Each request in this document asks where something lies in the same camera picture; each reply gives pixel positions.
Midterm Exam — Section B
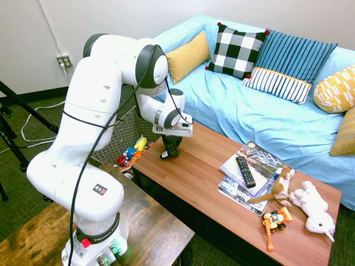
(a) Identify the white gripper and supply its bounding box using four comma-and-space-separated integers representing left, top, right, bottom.
152, 124, 194, 146

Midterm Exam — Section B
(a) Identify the black gamepad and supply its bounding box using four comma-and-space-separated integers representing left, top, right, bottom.
160, 137, 181, 161

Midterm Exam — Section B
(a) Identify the grey wicker basket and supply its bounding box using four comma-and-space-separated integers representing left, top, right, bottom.
93, 105, 164, 178

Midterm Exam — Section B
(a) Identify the yellow plush toy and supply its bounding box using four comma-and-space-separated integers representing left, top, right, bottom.
134, 135, 148, 152

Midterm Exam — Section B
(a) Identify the red-brown wooden coffee table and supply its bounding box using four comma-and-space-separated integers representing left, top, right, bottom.
131, 121, 342, 266

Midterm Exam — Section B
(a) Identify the Captain America plush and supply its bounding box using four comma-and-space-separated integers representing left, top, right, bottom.
116, 146, 137, 167

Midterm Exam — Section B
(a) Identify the black remote control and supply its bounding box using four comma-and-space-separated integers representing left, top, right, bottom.
235, 156, 257, 189

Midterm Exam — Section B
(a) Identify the light blue covered sofa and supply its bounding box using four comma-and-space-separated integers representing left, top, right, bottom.
152, 14, 355, 211

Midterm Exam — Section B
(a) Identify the mustard yellow pillow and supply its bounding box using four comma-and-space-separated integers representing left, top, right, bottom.
165, 30, 212, 85
329, 106, 355, 157

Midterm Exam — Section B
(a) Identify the rustic dark wooden table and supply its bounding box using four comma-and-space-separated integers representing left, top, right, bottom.
0, 162, 196, 266

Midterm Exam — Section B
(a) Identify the business magazine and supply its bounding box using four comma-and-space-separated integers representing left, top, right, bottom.
217, 174, 271, 217

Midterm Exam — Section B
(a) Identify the magazine with snowy trees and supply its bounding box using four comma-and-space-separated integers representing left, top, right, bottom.
219, 140, 284, 196

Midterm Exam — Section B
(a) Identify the black white checked pillow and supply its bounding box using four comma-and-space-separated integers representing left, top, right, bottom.
204, 22, 270, 80

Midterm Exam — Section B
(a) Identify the brown kangaroo plush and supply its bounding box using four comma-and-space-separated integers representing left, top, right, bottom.
247, 166, 297, 208

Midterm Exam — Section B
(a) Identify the white navy striped pillow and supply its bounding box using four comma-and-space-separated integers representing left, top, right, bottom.
241, 67, 313, 106

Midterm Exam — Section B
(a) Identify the orange toy excavator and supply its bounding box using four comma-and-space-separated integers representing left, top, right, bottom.
262, 207, 294, 252

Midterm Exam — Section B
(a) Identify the dark blue striped pillow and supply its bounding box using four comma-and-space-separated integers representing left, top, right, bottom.
253, 29, 338, 85

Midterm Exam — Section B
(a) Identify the white unicorn plush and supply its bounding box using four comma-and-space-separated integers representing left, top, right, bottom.
288, 180, 336, 243

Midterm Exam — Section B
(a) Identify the yellow white patterned pillow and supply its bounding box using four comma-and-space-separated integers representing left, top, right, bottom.
313, 65, 355, 114

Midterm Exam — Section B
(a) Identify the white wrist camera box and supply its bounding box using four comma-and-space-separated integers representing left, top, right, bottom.
176, 113, 194, 129

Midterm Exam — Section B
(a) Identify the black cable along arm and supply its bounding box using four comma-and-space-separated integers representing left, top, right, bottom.
68, 44, 187, 266

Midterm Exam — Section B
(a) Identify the wall power outlet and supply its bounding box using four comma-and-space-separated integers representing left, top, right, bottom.
56, 54, 73, 68

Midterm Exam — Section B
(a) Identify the black camera tripod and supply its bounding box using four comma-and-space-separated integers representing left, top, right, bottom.
0, 80, 60, 202

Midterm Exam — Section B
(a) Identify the white floor cable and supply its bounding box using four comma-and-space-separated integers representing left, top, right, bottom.
0, 99, 67, 155

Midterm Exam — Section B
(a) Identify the white wall cable conduit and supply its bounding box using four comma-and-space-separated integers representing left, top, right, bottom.
38, 0, 64, 56

